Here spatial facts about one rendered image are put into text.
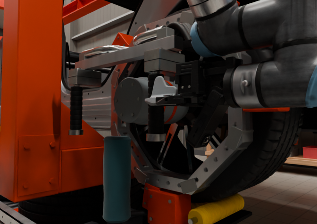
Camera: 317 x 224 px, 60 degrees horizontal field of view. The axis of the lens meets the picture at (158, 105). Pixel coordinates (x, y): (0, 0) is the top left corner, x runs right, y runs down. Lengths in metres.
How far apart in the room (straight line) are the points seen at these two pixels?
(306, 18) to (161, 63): 0.29
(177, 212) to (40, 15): 0.82
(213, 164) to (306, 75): 0.42
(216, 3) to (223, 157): 0.42
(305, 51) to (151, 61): 0.31
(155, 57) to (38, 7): 0.62
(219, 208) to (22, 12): 0.91
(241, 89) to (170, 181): 0.49
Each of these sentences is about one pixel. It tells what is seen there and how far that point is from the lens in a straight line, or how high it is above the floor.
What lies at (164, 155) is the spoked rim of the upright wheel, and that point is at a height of 0.66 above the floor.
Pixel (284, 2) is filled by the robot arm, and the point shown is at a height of 0.96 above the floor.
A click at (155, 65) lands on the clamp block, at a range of 0.60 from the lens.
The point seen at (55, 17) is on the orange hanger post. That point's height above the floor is 1.18.
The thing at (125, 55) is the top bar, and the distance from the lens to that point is 0.73.
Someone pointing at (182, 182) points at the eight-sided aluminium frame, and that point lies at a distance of 0.84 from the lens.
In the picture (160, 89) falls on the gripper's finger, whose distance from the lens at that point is 0.56.
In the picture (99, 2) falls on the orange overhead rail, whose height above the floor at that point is 2.97.
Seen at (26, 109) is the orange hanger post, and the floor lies 0.83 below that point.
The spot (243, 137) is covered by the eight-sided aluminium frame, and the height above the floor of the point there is 0.75.
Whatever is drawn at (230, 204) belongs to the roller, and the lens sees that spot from 0.96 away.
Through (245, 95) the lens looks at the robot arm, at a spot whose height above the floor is 0.83.
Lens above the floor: 0.80
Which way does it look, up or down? 3 degrees up
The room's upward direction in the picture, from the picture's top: straight up
